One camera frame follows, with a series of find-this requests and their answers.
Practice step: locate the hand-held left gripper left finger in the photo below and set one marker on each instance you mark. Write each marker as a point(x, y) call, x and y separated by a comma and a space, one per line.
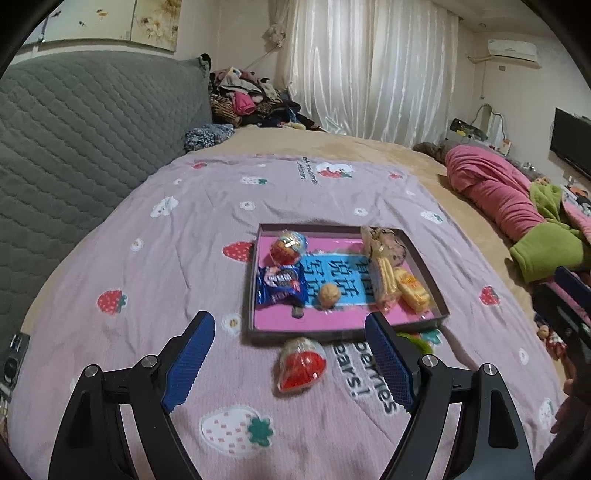
point(189, 364)

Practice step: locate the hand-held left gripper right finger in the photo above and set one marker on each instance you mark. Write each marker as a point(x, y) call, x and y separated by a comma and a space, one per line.
point(390, 360)

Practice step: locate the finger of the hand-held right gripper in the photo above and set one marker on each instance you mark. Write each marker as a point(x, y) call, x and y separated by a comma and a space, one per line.
point(561, 314)
point(575, 284)

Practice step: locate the dark tray with pink print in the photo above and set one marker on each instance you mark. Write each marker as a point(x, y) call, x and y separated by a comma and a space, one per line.
point(341, 318)

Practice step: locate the yellow snack packet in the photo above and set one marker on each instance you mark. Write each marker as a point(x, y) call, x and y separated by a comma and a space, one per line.
point(413, 290)

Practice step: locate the clear orange snack packet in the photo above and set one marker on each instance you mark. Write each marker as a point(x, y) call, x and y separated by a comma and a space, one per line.
point(384, 281)

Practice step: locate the round beige pastry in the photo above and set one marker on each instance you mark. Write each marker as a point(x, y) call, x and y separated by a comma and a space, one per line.
point(328, 295)

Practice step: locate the large bag of red bands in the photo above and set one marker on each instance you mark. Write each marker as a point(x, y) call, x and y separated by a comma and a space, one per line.
point(300, 367)

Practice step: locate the blue cookie packet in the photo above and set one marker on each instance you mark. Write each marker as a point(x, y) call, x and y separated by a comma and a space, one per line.
point(281, 284)

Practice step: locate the person's right hand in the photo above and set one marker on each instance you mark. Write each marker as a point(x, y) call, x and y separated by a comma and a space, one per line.
point(572, 410)

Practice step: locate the small colourful toy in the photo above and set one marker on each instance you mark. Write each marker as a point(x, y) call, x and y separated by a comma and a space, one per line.
point(551, 341)

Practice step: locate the green fuzzy scrunchie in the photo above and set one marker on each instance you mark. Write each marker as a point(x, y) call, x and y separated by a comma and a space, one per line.
point(415, 344)

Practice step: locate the green garment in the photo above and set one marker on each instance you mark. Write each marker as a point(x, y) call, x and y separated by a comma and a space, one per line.
point(545, 249)

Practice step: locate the purple strawberry printed blanket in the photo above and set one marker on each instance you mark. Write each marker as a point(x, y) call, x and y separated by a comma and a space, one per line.
point(184, 258)

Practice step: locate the pink garment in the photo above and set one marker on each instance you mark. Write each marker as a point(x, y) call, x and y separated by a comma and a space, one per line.
point(494, 189)

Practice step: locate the black television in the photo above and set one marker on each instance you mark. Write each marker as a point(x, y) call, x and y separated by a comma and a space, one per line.
point(572, 138)

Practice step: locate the small bag of red bands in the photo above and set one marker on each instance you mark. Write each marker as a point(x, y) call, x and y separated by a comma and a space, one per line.
point(288, 249)

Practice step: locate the grey device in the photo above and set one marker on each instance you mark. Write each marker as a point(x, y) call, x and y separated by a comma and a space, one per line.
point(14, 364)

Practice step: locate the brown-grey cloth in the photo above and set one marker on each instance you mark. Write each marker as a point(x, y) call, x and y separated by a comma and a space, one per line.
point(429, 150)

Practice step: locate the grey quilted headboard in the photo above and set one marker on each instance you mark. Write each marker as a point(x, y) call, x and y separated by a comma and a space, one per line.
point(83, 152)

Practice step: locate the white air conditioner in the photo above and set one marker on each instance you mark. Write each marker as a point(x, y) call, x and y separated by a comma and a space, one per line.
point(513, 50)

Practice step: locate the pile of clothes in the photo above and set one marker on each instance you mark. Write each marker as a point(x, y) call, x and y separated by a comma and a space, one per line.
point(249, 101)

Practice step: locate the white curtain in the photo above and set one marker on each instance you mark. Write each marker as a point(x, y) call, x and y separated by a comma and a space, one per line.
point(369, 69)

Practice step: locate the floral wall panel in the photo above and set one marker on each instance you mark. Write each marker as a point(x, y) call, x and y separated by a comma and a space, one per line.
point(115, 21)

